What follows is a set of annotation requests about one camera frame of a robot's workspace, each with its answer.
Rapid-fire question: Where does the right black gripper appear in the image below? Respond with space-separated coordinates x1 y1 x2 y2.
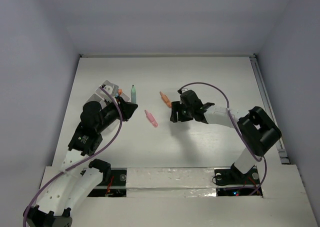
169 100 194 123

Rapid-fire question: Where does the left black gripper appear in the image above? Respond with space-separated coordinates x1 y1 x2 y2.
95 95 137 133

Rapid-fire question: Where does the mint green highlighter marker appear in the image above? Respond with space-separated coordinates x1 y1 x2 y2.
130 85 137 104

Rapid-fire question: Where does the orange eraser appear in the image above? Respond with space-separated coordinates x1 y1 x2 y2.
118 88 123 96

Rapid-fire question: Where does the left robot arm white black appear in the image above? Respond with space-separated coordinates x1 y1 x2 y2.
23 96 138 227

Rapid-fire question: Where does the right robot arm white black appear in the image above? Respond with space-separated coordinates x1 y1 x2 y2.
170 90 282 183

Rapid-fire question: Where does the pink highlighter marker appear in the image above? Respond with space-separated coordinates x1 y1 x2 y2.
144 110 158 128

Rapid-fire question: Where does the white compartment organizer box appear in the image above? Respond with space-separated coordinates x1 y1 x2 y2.
82 80 117 114

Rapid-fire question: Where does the orange highlighter marker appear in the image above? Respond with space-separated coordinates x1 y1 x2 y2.
159 91 172 109

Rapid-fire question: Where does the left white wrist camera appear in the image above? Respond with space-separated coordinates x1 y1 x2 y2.
101 81 119 97

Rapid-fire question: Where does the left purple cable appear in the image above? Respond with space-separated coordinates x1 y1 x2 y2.
22 86 123 227

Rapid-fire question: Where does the purple cable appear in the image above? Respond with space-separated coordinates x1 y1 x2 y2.
177 81 268 197
22 86 123 227

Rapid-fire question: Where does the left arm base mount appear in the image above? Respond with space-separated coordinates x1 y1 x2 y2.
88 159 127 198

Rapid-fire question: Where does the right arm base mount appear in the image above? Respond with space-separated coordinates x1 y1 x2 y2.
211 163 263 197

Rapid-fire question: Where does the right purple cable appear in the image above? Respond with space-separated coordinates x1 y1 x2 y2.
177 81 268 197

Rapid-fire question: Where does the aluminium rail right edge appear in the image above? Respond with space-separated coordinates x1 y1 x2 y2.
249 54 291 165

